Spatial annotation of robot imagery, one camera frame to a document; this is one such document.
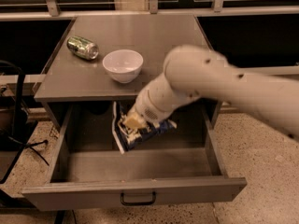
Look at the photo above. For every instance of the blue kettle chip bag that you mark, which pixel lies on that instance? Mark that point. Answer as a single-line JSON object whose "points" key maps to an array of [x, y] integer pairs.
{"points": [[126, 138]]}

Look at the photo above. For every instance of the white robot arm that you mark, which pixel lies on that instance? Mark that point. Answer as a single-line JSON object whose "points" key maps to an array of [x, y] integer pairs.
{"points": [[191, 73]]}

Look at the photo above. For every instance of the open grey top drawer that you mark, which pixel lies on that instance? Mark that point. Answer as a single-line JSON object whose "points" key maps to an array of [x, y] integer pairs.
{"points": [[87, 169]]}

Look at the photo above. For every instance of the grey cabinet with counter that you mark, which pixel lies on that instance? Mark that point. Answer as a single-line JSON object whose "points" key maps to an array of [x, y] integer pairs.
{"points": [[71, 79]]}

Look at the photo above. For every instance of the white ceramic bowl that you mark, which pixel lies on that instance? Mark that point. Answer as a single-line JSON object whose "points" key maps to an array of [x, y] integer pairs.
{"points": [[123, 65]]}

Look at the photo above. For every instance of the metal window railing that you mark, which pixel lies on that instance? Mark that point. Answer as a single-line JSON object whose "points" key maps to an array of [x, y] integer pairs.
{"points": [[60, 9]]}

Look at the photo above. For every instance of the green soda can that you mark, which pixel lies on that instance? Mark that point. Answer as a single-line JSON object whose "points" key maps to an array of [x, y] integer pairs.
{"points": [[82, 47]]}

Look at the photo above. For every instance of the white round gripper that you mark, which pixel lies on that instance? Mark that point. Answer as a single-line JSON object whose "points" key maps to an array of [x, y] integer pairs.
{"points": [[146, 109]]}

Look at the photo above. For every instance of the black drawer handle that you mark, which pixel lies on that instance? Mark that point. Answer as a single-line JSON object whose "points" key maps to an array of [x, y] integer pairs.
{"points": [[134, 199]]}

